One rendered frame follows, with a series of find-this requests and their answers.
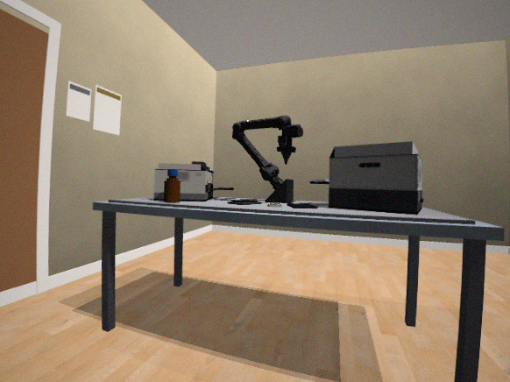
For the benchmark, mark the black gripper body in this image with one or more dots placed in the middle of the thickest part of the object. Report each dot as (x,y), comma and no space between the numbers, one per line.
(286,149)

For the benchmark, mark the brown bottle with blue cap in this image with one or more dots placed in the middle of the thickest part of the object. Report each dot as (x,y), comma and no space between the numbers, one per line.
(172,187)

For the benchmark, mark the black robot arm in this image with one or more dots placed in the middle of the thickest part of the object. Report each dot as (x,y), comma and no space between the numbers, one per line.
(268,170)

